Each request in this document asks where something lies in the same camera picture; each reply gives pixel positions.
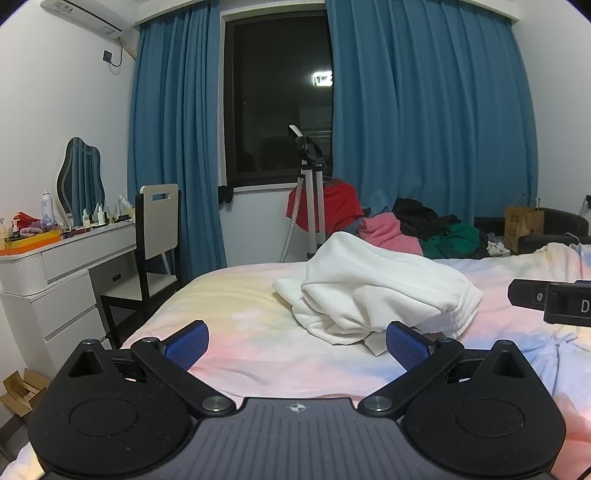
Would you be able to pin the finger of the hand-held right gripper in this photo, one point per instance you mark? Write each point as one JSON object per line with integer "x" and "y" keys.
{"x": 526, "y": 293}

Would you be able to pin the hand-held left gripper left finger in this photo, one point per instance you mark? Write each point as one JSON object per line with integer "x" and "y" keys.
{"x": 187, "y": 344}

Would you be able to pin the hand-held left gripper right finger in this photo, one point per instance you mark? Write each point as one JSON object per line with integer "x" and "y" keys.
{"x": 406, "y": 346}

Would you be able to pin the white hoodie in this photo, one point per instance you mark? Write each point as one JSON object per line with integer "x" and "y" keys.
{"x": 383, "y": 286}

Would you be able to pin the white and grey cloth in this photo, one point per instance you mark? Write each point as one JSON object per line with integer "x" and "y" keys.
{"x": 498, "y": 249}

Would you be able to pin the brown paper bag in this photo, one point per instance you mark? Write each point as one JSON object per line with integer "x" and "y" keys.
{"x": 524, "y": 228}

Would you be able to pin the black sofa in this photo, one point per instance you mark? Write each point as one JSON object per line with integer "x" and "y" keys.
{"x": 561, "y": 224}

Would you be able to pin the green garment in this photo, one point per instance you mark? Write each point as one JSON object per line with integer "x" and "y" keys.
{"x": 455, "y": 242}

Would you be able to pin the pink garment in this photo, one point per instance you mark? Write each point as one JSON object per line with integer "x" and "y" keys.
{"x": 388, "y": 235}

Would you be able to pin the white and black chair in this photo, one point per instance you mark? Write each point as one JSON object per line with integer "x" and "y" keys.
{"x": 157, "y": 226}

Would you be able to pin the black garment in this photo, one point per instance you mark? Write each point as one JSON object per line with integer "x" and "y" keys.
{"x": 420, "y": 217}

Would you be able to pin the white dressing table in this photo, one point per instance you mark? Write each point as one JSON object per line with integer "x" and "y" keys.
{"x": 55, "y": 295}

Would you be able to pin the small white bottle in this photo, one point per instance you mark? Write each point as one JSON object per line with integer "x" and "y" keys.
{"x": 86, "y": 219}
{"x": 100, "y": 216}

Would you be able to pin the red cloth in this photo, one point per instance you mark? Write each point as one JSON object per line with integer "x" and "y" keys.
{"x": 337, "y": 205}

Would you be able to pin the cardboard box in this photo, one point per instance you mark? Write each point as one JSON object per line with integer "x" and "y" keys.
{"x": 23, "y": 390}

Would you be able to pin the orange box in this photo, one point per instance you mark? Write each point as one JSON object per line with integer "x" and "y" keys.
{"x": 32, "y": 243}

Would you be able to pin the white spray bottle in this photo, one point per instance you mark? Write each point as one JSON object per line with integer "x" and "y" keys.
{"x": 47, "y": 210}

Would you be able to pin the wavy-edged mirror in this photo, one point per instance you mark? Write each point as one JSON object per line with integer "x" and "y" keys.
{"x": 83, "y": 180}

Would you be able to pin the blue curtain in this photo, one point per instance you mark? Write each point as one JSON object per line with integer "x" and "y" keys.
{"x": 175, "y": 138}
{"x": 429, "y": 115}

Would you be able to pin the dark window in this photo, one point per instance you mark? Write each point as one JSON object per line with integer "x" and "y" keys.
{"x": 277, "y": 101}

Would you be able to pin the white air conditioner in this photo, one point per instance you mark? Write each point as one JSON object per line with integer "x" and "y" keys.
{"x": 87, "y": 14}

